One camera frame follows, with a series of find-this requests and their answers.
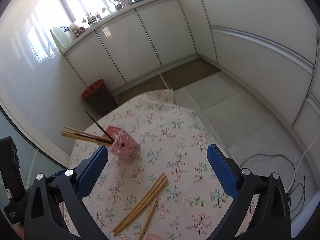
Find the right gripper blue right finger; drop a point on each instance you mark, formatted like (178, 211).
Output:
(225, 170)

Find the person's hand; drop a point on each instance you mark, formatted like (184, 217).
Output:
(153, 237)

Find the bamboo chopstick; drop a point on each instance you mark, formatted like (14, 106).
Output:
(148, 219)
(145, 202)
(69, 129)
(73, 136)
(146, 196)

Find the white kitchen cabinets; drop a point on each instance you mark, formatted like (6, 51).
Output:
(271, 46)

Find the black chopstick gold tip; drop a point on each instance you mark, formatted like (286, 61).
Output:
(100, 139)

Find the floral tablecloth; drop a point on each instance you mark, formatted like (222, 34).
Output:
(172, 141)

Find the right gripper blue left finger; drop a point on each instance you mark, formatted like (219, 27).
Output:
(89, 170)

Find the pink perforated utensil basket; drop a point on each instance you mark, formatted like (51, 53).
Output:
(124, 146)

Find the brown bin with orange rim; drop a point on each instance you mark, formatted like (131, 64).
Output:
(99, 98)

